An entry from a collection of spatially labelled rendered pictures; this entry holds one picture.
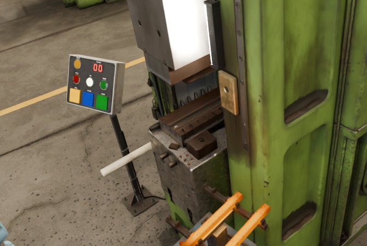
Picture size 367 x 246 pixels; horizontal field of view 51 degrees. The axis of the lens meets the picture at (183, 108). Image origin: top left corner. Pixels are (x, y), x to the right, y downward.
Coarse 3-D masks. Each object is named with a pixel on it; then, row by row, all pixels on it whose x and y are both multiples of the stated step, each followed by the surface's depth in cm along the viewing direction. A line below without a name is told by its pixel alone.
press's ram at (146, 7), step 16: (128, 0) 158; (144, 0) 146; (160, 0) 136; (176, 0) 138; (192, 0) 142; (144, 16) 153; (160, 16) 141; (176, 16) 141; (192, 16) 146; (144, 32) 159; (160, 32) 147; (176, 32) 144; (192, 32) 149; (144, 48) 168; (160, 48) 154; (176, 48) 148; (192, 48) 152; (208, 48) 157; (176, 64) 151
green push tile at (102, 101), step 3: (99, 96) 206; (102, 96) 205; (105, 96) 204; (99, 99) 206; (102, 99) 205; (105, 99) 204; (96, 102) 208; (99, 102) 206; (102, 102) 205; (105, 102) 204; (96, 105) 208; (99, 105) 207; (102, 105) 206; (105, 105) 204; (99, 108) 207; (102, 108) 206; (105, 108) 205
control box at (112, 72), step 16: (80, 64) 211; (96, 64) 205; (112, 64) 200; (80, 80) 213; (96, 80) 207; (112, 80) 202; (80, 96) 214; (96, 96) 208; (112, 96) 203; (112, 112) 204
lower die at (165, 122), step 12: (204, 96) 202; (216, 96) 199; (180, 108) 196; (192, 108) 193; (216, 108) 190; (168, 120) 188; (192, 120) 185; (204, 120) 184; (168, 132) 189; (180, 132) 179; (192, 132) 181; (180, 144) 183
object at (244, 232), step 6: (264, 204) 145; (258, 210) 143; (264, 210) 143; (252, 216) 141; (258, 216) 141; (264, 216) 143; (246, 222) 140; (252, 222) 139; (258, 222) 141; (246, 228) 138; (252, 228) 139; (240, 234) 136; (246, 234) 136; (234, 240) 135; (240, 240) 134
